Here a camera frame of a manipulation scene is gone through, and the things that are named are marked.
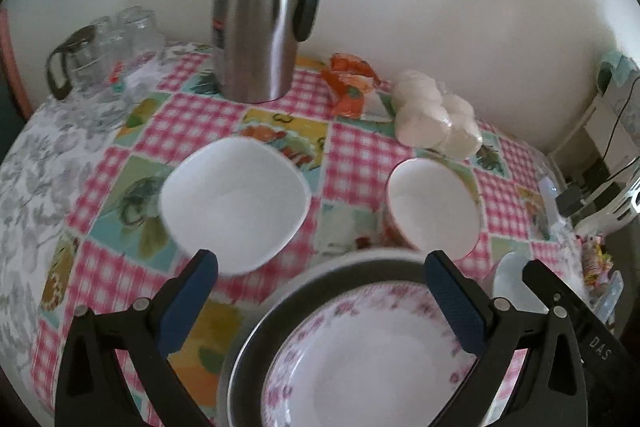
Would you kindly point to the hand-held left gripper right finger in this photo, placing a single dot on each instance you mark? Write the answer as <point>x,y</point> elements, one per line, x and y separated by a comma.
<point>455,302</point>

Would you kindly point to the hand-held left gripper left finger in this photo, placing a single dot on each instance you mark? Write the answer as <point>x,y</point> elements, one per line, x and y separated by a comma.
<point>187,302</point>

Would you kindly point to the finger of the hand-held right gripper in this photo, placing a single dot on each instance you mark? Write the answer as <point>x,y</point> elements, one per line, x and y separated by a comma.
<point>547,284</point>

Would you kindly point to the light blue bowl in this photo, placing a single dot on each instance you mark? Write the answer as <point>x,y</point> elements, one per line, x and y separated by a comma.
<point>510,282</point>

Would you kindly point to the stainless steel plate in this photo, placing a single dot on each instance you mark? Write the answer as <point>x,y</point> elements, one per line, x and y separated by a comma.
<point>280,312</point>

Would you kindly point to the strawberry print bowl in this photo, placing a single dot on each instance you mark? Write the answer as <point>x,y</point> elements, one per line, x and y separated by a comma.
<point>430,207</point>

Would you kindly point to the round floral rim plate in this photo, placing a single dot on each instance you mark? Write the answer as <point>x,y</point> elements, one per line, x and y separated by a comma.
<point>375,367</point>

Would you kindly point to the small white bowl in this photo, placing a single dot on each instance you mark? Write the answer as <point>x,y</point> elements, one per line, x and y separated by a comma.
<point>230,202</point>

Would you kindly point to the yellow candy packet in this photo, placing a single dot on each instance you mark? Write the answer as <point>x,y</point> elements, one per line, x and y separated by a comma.
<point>597,262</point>

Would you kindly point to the black charger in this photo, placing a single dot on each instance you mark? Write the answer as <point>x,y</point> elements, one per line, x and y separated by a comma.
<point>570,201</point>

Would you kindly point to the pink checked fruit tablecloth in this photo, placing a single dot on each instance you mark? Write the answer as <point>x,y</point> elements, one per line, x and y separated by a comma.
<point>100,267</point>

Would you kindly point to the white shelf unit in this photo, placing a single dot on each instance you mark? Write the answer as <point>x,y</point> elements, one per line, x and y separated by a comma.
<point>607,127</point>

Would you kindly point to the pack of white paper rolls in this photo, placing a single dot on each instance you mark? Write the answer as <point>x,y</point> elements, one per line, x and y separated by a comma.
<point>430,117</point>

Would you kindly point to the green patterned cloth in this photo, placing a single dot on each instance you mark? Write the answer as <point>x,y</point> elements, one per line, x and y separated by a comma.
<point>617,67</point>

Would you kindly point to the orange snack packet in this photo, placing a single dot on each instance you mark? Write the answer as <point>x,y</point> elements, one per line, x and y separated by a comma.
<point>350,92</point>

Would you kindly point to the clear glass cup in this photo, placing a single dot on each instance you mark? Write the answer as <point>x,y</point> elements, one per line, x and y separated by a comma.
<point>140,29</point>

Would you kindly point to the stainless steel thermos jug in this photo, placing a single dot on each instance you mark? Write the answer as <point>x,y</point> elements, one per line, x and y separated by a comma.
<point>260,32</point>

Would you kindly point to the dark furniture with pink edge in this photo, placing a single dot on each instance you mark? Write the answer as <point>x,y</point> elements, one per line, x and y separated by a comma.
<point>12,67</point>

